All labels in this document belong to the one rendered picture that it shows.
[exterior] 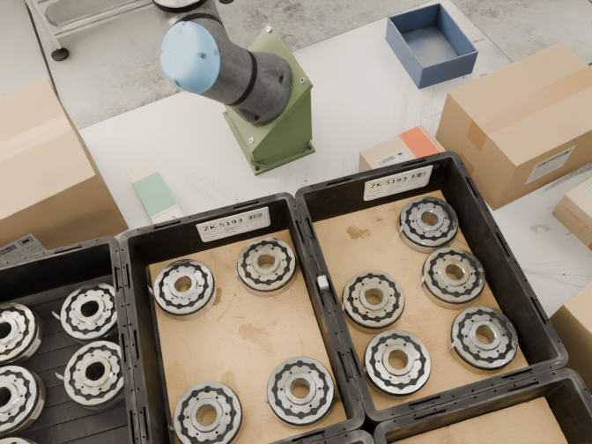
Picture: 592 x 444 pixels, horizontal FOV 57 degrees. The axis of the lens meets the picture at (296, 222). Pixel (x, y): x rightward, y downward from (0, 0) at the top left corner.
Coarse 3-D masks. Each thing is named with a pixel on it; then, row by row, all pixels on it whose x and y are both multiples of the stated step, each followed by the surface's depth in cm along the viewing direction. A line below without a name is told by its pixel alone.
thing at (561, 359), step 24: (384, 168) 94; (408, 168) 94; (456, 168) 94; (312, 192) 92; (312, 240) 87; (504, 240) 86; (528, 288) 81; (336, 312) 81; (552, 336) 77; (552, 360) 76; (360, 384) 75; (480, 384) 74; (504, 384) 74; (408, 408) 73
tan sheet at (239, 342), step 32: (192, 256) 98; (224, 256) 98; (224, 288) 94; (160, 320) 92; (192, 320) 92; (224, 320) 91; (256, 320) 91; (288, 320) 91; (192, 352) 89; (224, 352) 88; (256, 352) 88; (288, 352) 88; (320, 352) 88; (192, 384) 86; (256, 384) 86; (256, 416) 83
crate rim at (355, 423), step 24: (192, 216) 91; (216, 216) 91; (120, 240) 89; (312, 264) 85; (336, 336) 79; (144, 384) 76; (144, 408) 76; (360, 408) 73; (144, 432) 73; (312, 432) 72; (336, 432) 72
